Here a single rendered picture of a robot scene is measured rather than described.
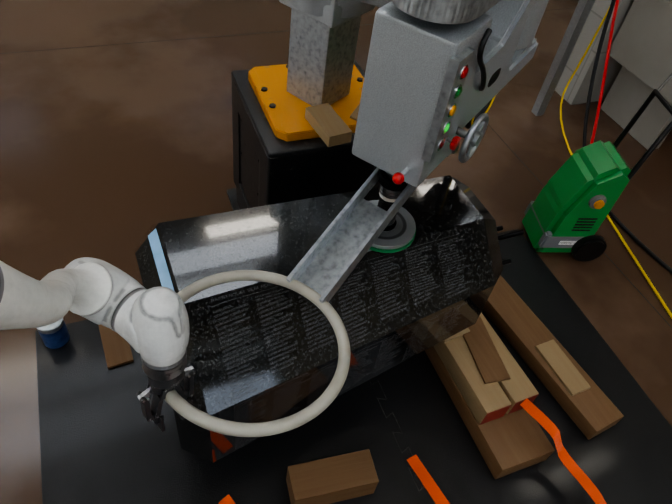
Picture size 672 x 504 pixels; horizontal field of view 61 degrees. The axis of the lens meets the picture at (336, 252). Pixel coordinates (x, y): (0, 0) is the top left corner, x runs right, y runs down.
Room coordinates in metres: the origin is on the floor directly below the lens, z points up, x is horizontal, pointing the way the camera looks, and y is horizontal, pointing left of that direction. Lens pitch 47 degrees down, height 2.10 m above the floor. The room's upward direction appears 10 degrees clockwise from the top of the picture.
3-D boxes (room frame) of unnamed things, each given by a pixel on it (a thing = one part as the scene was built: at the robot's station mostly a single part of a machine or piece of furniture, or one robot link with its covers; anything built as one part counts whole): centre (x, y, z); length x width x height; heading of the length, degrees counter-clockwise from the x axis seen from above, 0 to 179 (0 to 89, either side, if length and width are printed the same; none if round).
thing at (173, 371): (0.59, 0.31, 1.05); 0.09 x 0.09 x 0.06
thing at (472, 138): (1.38, -0.30, 1.18); 0.15 x 0.10 x 0.15; 153
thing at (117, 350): (1.22, 0.84, 0.02); 0.25 x 0.10 x 0.01; 32
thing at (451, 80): (1.22, -0.20, 1.35); 0.08 x 0.03 x 0.28; 153
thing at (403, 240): (1.33, -0.13, 0.82); 0.21 x 0.21 x 0.01
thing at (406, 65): (1.40, -0.17, 1.30); 0.36 x 0.22 x 0.45; 153
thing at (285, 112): (2.09, 0.19, 0.76); 0.49 x 0.49 x 0.05; 28
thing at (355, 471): (0.78, -0.12, 0.07); 0.30 x 0.12 x 0.12; 112
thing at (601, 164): (2.31, -1.17, 0.43); 0.35 x 0.35 x 0.87; 13
